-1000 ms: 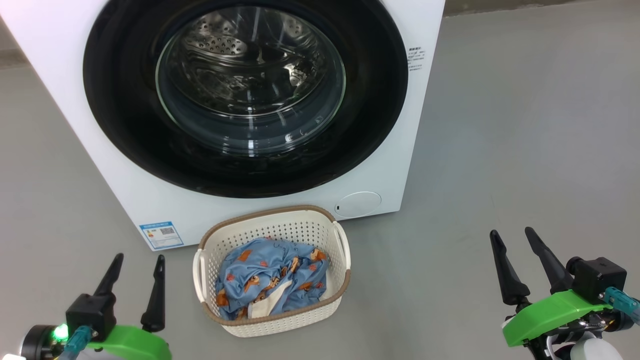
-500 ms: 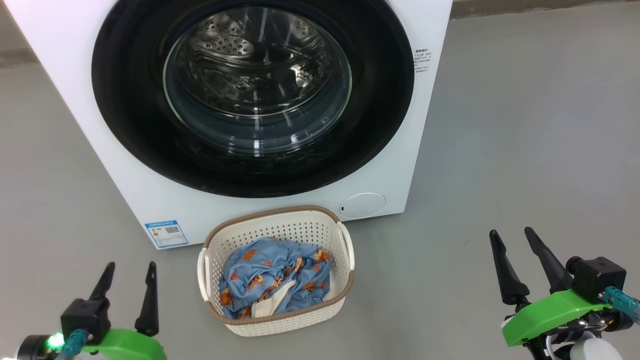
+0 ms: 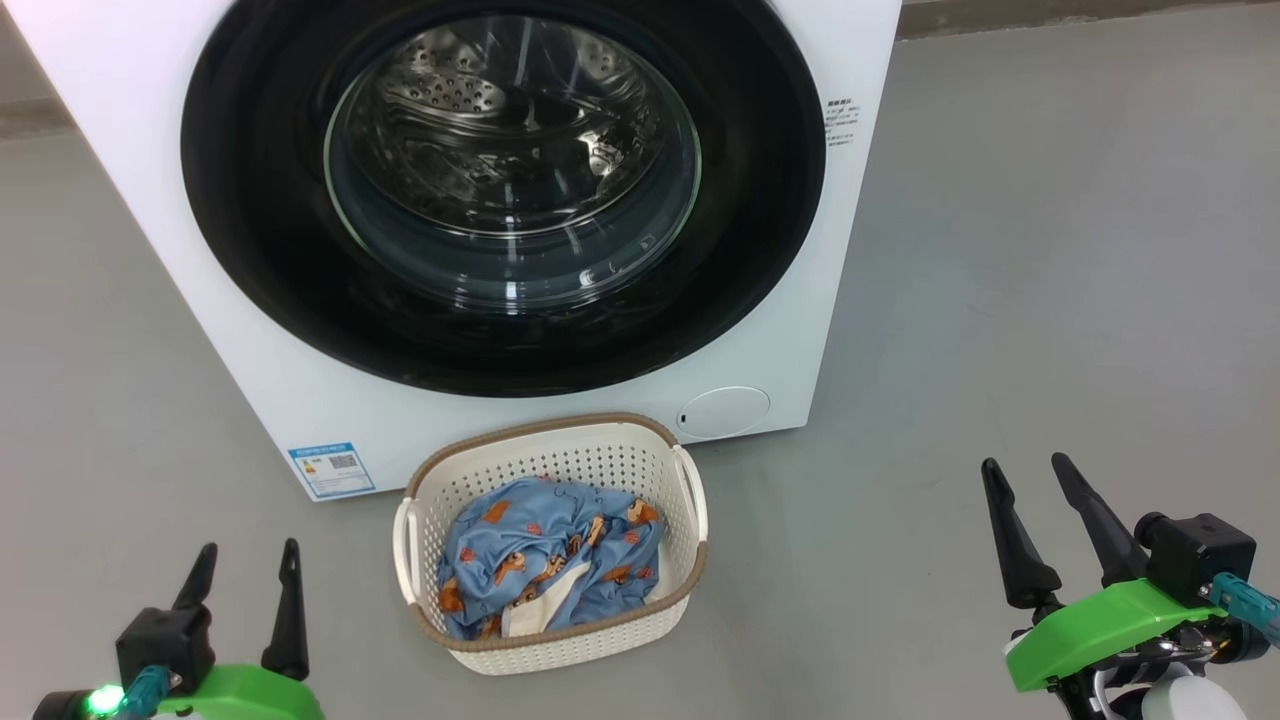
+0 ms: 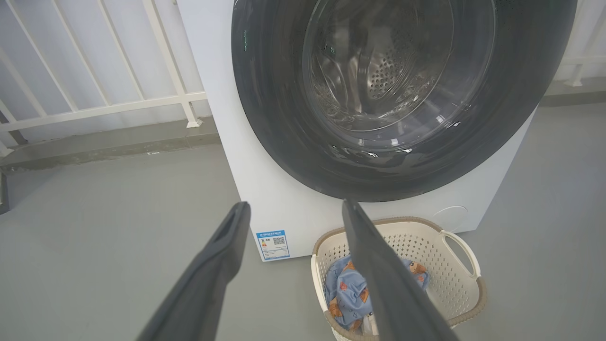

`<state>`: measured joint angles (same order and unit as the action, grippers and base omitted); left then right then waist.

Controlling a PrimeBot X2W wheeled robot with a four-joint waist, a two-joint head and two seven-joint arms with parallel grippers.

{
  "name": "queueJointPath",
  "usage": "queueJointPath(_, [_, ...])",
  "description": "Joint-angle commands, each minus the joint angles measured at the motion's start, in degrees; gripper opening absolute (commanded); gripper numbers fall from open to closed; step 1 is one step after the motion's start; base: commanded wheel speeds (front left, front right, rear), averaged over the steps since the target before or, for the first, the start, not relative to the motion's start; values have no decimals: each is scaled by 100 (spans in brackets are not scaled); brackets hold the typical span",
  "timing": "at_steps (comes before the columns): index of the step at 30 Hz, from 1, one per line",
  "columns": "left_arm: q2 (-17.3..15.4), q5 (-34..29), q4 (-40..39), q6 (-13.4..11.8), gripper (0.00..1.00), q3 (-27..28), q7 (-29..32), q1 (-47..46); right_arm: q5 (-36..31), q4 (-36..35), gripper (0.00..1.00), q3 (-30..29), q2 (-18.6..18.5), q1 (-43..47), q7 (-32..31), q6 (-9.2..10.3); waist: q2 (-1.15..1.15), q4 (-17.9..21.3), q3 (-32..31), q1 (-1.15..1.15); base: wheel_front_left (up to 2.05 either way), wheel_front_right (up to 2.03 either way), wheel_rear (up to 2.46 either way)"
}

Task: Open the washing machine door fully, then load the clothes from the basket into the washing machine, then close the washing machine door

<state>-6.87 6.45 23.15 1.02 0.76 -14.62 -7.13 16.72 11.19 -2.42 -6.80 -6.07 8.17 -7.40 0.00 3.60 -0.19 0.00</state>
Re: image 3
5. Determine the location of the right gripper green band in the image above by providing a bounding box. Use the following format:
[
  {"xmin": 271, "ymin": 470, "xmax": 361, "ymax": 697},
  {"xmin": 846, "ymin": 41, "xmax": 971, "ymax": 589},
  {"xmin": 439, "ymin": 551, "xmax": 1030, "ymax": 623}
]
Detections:
[{"xmin": 980, "ymin": 452, "xmax": 1269, "ymax": 720}]

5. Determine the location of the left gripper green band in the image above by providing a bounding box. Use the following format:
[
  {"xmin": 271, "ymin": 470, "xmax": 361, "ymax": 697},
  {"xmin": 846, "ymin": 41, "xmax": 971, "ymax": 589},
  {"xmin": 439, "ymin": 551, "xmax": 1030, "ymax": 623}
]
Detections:
[{"xmin": 150, "ymin": 539, "xmax": 326, "ymax": 720}]

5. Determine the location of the blue cartoon print garment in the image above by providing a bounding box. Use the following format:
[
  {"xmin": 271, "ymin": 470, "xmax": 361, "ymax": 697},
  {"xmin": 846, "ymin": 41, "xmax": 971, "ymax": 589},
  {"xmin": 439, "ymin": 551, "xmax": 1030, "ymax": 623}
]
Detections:
[{"xmin": 435, "ymin": 475, "xmax": 668, "ymax": 641}]

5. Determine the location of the black round glass machine door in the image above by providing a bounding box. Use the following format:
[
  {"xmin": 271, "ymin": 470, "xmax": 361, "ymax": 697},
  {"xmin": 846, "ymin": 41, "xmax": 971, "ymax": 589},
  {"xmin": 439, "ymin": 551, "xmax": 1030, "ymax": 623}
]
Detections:
[{"xmin": 180, "ymin": 0, "xmax": 828, "ymax": 399}]

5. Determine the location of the cream perforated laundry basket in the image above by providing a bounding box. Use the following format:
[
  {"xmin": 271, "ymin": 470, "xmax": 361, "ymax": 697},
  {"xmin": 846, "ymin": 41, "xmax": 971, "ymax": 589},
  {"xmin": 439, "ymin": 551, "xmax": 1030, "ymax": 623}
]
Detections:
[{"xmin": 392, "ymin": 412, "xmax": 711, "ymax": 677}]

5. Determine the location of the white front-load washing machine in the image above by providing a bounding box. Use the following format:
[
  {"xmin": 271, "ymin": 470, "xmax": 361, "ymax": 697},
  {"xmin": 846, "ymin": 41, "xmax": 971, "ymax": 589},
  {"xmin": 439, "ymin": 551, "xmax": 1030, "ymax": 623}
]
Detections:
[{"xmin": 0, "ymin": 0, "xmax": 904, "ymax": 503}]

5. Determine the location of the blue energy label sticker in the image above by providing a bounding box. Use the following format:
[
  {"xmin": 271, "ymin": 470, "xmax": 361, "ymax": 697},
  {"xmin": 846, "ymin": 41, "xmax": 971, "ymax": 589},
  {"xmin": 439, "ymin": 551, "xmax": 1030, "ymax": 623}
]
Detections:
[{"xmin": 288, "ymin": 442, "xmax": 377, "ymax": 501}]

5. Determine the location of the round white filter cover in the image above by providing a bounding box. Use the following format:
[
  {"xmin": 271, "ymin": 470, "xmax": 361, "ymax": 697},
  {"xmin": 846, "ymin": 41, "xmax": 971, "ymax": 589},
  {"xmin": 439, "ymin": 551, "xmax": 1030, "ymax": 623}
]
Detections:
[{"xmin": 677, "ymin": 387, "xmax": 771, "ymax": 439}]

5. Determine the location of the steel perforated drum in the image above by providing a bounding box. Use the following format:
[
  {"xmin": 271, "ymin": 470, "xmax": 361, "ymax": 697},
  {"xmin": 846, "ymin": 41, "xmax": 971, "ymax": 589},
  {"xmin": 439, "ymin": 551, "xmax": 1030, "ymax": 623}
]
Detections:
[{"xmin": 330, "ymin": 10, "xmax": 701, "ymax": 311}]

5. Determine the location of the teal plug left camera cable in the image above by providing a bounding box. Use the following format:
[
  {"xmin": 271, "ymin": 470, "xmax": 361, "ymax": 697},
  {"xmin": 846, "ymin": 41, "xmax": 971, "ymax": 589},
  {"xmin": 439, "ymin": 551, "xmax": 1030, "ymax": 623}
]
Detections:
[{"xmin": 118, "ymin": 665, "xmax": 181, "ymax": 719}]

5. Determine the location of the teal plug camera cable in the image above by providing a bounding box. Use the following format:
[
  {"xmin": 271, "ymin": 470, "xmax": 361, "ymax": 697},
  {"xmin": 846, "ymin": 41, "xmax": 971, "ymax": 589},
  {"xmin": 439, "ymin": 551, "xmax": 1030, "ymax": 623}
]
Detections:
[
  {"xmin": 1205, "ymin": 572, "xmax": 1280, "ymax": 643},
  {"xmin": 118, "ymin": 665, "xmax": 181, "ymax": 719}
]

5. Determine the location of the teal plug right camera cable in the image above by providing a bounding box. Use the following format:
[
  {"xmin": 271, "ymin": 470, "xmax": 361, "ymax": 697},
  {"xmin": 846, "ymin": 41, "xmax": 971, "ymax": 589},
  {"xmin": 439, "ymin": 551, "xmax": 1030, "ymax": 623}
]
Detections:
[{"xmin": 1205, "ymin": 572, "xmax": 1280, "ymax": 643}]

